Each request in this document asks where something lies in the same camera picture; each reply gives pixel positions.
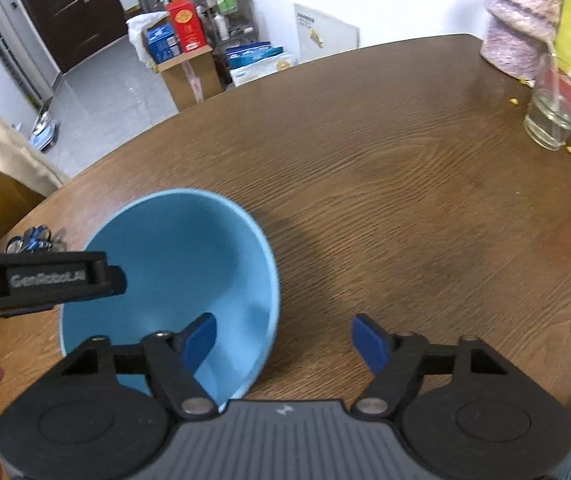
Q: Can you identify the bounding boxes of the large blue bowl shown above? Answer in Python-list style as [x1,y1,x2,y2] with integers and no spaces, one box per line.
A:
[59,188,282,409]

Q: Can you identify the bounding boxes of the red carton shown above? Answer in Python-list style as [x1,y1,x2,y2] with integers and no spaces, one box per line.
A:
[165,0,202,54]

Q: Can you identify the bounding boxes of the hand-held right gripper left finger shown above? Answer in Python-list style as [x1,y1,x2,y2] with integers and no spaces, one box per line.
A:
[60,312,219,420]

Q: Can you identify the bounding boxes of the keys with blue lanyard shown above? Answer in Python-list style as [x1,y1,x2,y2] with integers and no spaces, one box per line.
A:
[5,227,67,256]

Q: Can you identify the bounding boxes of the blue packet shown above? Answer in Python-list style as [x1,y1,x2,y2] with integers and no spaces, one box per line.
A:
[225,42,286,69]

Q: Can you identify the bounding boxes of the clear drinking glass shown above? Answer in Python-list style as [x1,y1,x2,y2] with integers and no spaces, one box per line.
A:
[523,52,571,151]

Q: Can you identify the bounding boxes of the wire storage rack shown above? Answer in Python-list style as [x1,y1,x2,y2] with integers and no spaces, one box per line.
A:
[185,0,259,56]

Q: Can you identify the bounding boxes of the cardboard box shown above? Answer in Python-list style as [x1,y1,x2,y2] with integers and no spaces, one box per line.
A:
[154,45,227,112]

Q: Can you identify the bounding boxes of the white desk calendar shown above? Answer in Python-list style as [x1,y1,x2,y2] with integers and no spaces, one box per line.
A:
[293,2,361,64]

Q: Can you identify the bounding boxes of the pink textured vase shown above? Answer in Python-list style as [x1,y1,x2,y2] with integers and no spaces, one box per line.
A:
[480,0,567,82]

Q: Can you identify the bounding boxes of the white plastic bag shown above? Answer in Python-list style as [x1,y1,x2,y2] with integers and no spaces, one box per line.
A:
[126,10,166,62]

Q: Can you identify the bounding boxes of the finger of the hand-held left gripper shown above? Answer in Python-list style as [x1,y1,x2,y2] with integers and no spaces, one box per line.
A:
[0,251,129,319]

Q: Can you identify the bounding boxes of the beige cloth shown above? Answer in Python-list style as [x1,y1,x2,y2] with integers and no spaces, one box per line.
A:
[0,92,71,197]

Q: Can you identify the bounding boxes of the grey slippers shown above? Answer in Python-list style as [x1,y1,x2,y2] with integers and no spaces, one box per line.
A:
[29,109,62,154]

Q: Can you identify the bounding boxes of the white food packet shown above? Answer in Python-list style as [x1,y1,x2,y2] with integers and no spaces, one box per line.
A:
[229,55,294,87]

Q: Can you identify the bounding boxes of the blue carton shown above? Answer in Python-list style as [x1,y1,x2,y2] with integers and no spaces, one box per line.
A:
[145,25,182,64]

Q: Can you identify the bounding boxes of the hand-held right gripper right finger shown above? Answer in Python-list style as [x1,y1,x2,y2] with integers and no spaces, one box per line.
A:
[351,313,511,419]

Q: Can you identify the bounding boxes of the dark brown door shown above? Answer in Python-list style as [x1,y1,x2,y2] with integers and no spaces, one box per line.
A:
[8,0,129,74]

